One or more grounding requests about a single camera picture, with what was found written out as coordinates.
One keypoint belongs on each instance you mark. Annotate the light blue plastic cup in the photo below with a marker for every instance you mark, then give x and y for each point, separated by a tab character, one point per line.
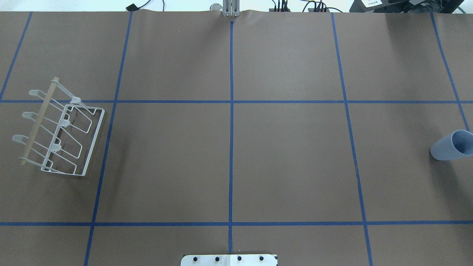
456	145

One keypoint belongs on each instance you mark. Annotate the black usb hub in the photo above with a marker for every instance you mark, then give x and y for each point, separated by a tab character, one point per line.
318	9

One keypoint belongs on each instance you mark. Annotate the small black device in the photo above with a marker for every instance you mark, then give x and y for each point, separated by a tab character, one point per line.
132	8

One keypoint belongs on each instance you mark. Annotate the aluminium frame post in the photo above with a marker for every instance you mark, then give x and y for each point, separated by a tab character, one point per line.
231	8

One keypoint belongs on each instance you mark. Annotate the white pedestal base plate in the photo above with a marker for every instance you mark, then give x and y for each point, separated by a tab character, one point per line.
230	260

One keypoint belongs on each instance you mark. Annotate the white wire cup holder rack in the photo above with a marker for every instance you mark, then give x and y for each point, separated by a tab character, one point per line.
64	132

